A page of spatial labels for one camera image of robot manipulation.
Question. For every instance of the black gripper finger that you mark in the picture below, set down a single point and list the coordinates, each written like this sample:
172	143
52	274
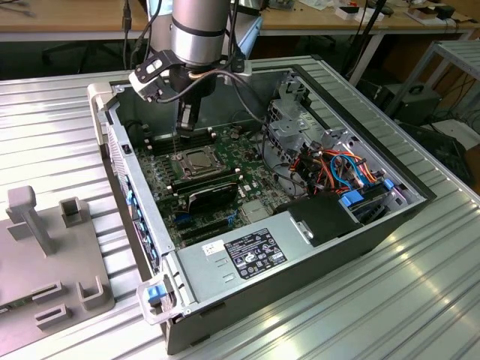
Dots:
186	134

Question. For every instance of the thin metal locking lever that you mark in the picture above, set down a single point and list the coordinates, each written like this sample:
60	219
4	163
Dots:
174	144

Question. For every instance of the CPU silver plate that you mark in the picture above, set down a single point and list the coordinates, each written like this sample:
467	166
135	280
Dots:
202	159

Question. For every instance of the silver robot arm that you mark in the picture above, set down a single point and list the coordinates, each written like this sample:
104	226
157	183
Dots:
198	37

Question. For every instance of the black RAM slot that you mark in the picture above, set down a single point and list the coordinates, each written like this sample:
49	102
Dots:
163	150
161	138

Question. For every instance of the CPU socket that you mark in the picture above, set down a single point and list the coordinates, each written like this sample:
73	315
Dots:
221	174

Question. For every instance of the blue expansion slot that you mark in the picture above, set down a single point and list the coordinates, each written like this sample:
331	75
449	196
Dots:
185	217

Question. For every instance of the black expansion slot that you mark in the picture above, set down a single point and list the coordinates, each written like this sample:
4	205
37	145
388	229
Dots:
202	226
206	235

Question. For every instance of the black plastic cover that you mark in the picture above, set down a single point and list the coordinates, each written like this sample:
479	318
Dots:
322	221

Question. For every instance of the black RAM stick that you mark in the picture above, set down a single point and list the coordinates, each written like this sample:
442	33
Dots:
183	190
198	180

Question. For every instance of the black graphics card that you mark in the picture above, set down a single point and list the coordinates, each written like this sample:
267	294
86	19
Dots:
213	198

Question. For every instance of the pale blue teach pendant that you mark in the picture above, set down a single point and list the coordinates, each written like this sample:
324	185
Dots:
251	33

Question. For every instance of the green motherboard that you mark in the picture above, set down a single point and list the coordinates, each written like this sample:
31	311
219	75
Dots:
262	168

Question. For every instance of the silver chipset heatsink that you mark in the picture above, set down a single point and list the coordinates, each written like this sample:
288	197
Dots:
255	212

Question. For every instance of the perforated silver drive cage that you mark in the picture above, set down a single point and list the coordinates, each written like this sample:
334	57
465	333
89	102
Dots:
290	140

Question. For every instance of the silver power supply with label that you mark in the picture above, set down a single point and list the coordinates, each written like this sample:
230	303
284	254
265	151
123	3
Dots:
202	273

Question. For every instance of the silver disk bay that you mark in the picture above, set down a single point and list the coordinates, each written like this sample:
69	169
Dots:
347	139

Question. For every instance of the blue plastic latch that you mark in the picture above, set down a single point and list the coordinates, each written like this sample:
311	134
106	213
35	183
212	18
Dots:
155	294

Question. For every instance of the white box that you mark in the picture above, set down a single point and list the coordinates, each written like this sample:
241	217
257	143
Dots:
348	14

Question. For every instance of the blue disk carrier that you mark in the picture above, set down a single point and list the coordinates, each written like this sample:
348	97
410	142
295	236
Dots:
352	198

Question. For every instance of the open black PC case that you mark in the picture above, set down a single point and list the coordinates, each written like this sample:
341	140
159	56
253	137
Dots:
262	296

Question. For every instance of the grey parts rack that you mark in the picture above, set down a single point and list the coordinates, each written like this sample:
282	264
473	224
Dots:
56	262

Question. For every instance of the blue plastic clip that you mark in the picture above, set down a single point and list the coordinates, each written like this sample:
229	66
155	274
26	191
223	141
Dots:
389	184

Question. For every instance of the black equipment case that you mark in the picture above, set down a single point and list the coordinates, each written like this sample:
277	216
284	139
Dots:
416	107

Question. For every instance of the green RAM stick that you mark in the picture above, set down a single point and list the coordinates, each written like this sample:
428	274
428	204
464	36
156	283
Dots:
18	303

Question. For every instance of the brown cardboard box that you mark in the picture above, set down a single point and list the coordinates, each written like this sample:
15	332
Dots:
422	15

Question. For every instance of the black PC side panel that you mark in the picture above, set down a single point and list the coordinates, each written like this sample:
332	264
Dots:
438	150

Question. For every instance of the black power adapter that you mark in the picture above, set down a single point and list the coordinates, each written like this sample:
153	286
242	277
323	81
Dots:
446	12

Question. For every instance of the white carton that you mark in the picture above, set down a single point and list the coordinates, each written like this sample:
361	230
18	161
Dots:
461	131

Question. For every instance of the aluminium slat side table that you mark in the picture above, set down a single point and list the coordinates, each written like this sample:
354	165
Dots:
463	52

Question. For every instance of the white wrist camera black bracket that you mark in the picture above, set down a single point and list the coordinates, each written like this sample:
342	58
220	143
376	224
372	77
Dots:
144	84

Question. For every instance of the wooden desk white frame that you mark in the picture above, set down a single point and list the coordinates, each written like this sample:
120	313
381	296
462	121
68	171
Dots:
75	18

